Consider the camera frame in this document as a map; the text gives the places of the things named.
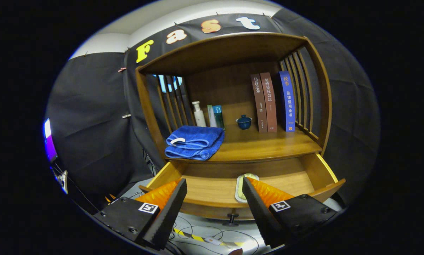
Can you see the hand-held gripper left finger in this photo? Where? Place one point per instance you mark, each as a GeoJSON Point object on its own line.
{"type": "Point", "coordinates": [165, 216]}

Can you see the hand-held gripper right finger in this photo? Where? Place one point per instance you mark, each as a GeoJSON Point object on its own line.
{"type": "Point", "coordinates": [259, 216]}

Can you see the wooden drawer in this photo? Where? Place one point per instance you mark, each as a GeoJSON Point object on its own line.
{"type": "Point", "coordinates": [212, 191]}

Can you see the wooden countertop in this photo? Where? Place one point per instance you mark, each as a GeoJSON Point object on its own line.
{"type": "Point", "coordinates": [261, 145]}

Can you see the wooden cabinet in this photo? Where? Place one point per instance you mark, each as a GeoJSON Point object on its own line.
{"type": "Point", "coordinates": [219, 88]}

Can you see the yellow and black striped tape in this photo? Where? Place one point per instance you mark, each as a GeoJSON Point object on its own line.
{"type": "Point", "coordinates": [194, 236]}

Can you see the white adapter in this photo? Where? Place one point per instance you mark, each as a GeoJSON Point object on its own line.
{"type": "Point", "coordinates": [213, 241]}

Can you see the blue towel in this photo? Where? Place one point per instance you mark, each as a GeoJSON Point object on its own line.
{"type": "Point", "coordinates": [197, 141]}

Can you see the blue lidded cup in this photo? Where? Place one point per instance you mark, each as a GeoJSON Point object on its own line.
{"type": "Point", "coordinates": [244, 123]}

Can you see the white pump bottle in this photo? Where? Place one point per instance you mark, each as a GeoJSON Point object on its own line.
{"type": "Point", "coordinates": [198, 117]}

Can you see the dark brown book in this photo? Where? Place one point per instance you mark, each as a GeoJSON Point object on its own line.
{"type": "Point", "coordinates": [259, 106]}

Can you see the reddish brown book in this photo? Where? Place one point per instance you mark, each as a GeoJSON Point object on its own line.
{"type": "Point", "coordinates": [269, 102]}

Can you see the blue book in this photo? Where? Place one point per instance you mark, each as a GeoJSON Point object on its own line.
{"type": "Point", "coordinates": [288, 102]}

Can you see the black backdrop cloth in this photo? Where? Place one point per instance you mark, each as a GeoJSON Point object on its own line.
{"type": "Point", "coordinates": [91, 124]}

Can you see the lit screen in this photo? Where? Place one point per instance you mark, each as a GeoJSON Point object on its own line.
{"type": "Point", "coordinates": [49, 141]}

